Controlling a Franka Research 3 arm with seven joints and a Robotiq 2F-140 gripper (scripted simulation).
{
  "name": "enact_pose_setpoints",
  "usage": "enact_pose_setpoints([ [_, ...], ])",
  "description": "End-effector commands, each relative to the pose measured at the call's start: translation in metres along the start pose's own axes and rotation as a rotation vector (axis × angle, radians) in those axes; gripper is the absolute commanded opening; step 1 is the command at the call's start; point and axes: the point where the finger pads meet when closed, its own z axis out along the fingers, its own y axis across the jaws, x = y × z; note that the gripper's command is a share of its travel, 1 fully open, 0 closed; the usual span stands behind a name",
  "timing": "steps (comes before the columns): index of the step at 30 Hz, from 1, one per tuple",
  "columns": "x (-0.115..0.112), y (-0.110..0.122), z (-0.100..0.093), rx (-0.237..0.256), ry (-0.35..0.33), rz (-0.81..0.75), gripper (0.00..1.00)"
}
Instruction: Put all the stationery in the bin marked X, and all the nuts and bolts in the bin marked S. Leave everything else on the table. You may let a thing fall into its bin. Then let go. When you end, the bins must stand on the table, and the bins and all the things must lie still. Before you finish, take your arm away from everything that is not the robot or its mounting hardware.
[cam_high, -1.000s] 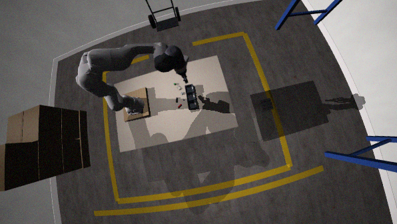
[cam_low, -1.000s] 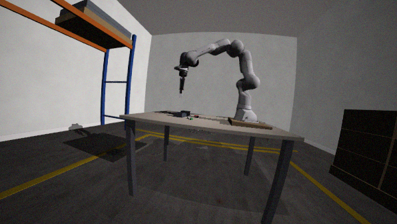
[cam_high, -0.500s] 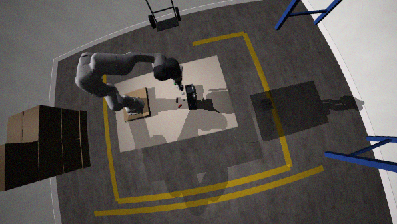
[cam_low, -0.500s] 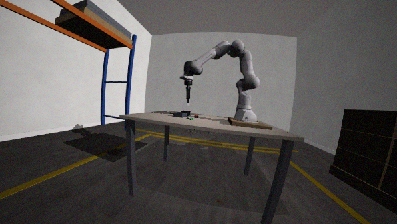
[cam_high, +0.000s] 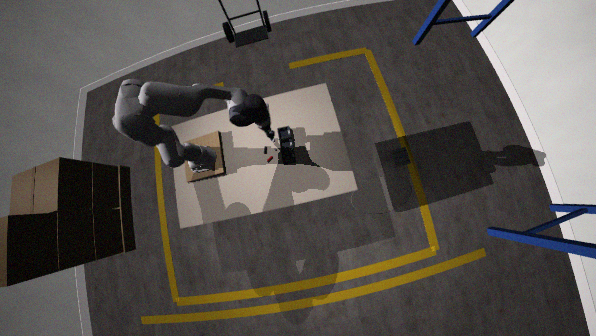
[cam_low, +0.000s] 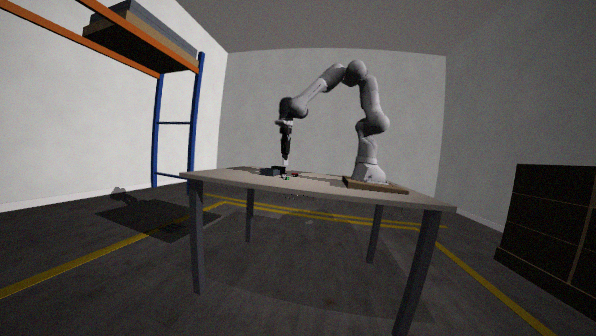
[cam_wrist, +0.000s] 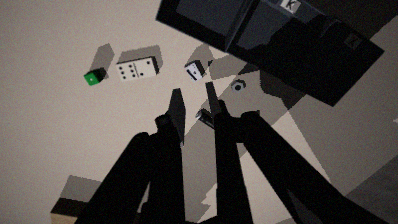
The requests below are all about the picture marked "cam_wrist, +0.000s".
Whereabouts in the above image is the black rack of bins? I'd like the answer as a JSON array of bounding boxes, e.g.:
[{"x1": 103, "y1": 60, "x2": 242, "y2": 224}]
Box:
[{"x1": 159, "y1": 0, "x2": 384, "y2": 107}]

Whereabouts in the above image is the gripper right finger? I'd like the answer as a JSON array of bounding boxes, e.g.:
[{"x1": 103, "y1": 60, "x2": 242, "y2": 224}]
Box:
[{"x1": 205, "y1": 82, "x2": 389, "y2": 224}]

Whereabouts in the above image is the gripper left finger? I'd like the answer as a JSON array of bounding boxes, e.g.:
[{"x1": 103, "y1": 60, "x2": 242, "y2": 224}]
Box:
[{"x1": 74, "y1": 88, "x2": 186, "y2": 224}]

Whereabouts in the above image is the white domino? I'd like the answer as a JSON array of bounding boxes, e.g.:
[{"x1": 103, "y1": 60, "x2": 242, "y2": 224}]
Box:
[{"x1": 115, "y1": 57, "x2": 157, "y2": 82}]

